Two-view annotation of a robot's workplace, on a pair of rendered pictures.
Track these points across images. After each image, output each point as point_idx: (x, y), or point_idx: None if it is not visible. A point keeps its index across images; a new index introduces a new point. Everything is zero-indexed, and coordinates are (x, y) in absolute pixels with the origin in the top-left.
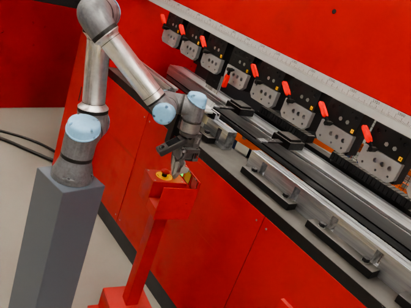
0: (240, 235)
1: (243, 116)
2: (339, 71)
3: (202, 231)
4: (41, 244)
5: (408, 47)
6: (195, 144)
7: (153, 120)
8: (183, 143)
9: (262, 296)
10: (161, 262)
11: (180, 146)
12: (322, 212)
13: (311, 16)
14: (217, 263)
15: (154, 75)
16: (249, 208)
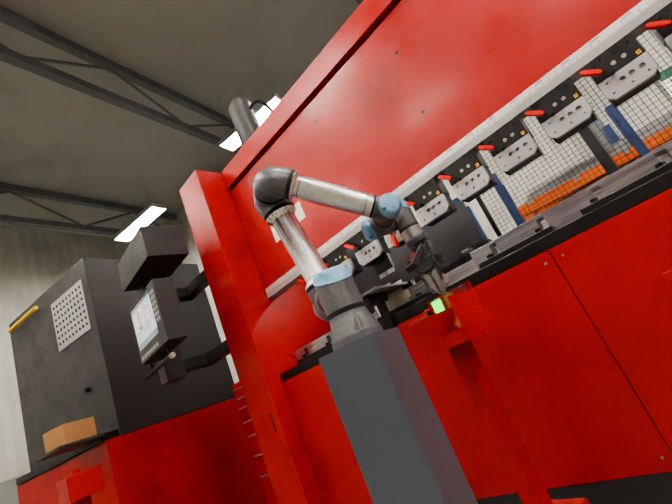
0: (550, 298)
1: None
2: (467, 124)
3: (514, 354)
4: (398, 442)
5: (491, 60)
6: (431, 247)
7: None
8: (422, 247)
9: (644, 307)
10: None
11: (422, 252)
12: (580, 200)
13: (411, 132)
14: (565, 357)
15: (328, 332)
16: (528, 265)
